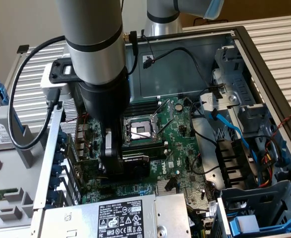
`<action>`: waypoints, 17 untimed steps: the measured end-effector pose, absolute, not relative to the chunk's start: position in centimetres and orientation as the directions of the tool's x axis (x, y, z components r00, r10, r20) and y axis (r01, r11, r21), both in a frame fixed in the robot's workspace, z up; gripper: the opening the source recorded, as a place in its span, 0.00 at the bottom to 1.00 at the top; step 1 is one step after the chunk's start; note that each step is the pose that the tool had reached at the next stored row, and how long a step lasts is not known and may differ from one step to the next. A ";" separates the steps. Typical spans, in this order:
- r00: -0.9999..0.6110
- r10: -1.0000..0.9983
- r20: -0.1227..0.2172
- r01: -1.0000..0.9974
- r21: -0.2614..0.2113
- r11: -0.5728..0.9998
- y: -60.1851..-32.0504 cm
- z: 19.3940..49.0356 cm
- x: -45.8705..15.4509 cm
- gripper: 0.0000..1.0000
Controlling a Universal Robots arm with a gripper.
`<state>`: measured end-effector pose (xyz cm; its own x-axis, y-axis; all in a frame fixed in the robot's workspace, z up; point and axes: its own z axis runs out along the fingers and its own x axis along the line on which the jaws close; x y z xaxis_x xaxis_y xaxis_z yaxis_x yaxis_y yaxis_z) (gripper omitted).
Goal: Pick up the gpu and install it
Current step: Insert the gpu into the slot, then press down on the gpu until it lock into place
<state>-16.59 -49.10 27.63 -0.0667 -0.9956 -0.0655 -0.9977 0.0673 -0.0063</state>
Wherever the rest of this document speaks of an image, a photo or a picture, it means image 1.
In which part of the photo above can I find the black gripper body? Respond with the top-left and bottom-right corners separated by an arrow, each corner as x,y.
77,68 -> 132,131

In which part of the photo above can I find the green graphics card black fan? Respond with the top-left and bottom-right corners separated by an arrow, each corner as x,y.
68,148 -> 151,183

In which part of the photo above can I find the metal CPU socket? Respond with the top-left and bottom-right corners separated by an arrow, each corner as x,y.
122,116 -> 161,146

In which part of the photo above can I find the black RAM slot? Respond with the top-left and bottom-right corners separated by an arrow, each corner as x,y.
125,105 -> 161,118
128,98 -> 162,109
122,142 -> 168,152

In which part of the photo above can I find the thin metal locking lever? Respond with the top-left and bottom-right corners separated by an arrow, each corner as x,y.
156,117 -> 175,137

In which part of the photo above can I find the silver socket cover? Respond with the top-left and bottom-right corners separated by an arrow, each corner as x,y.
154,98 -> 175,119

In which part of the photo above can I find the silver chipset heat sink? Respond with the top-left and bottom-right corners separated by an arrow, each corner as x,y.
156,178 -> 183,196

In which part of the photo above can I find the green Dell motherboard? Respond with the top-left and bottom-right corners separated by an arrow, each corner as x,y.
82,96 -> 211,206

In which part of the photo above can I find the open grey PC case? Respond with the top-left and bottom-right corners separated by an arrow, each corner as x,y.
32,24 -> 291,238

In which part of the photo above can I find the silver power supply unit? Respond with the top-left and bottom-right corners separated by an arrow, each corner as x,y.
40,193 -> 193,238

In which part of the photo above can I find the small black table end cap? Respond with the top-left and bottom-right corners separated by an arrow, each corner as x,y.
16,44 -> 30,54

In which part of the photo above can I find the grey printed parts rack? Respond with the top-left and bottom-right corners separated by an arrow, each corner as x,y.
0,106 -> 47,230

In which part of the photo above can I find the black fan shroud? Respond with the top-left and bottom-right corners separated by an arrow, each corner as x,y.
215,138 -> 258,189

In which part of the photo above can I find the silver metal drive cage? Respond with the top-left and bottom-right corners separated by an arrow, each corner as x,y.
211,46 -> 273,134

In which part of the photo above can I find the blue disk caddy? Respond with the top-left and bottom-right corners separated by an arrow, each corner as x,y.
228,214 -> 291,238

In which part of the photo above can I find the grey disk bay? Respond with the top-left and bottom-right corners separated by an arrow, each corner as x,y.
216,179 -> 291,238

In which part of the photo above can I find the thin red wire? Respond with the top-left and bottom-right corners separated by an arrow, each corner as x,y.
66,113 -> 89,123

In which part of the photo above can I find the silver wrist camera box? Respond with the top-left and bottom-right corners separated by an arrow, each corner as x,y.
41,61 -> 73,102

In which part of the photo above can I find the black camera mounting plate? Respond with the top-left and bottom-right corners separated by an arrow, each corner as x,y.
48,57 -> 83,84

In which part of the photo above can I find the black wire with black plug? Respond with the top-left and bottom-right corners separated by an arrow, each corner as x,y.
143,47 -> 212,87

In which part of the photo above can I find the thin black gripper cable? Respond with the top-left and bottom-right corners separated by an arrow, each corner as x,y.
123,31 -> 139,75

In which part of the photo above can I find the thick black camera cable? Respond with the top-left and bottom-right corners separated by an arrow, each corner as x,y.
8,35 -> 67,151

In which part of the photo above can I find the blue disk carrier rail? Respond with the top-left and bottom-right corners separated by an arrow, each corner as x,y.
0,79 -> 12,107

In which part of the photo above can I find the blue flat data wire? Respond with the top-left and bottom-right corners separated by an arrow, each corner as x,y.
210,110 -> 258,162

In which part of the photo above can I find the coloured power wire bundle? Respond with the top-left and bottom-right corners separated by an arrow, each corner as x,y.
256,135 -> 285,189

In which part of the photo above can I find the red black twisted wire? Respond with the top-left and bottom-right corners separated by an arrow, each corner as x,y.
269,113 -> 291,139

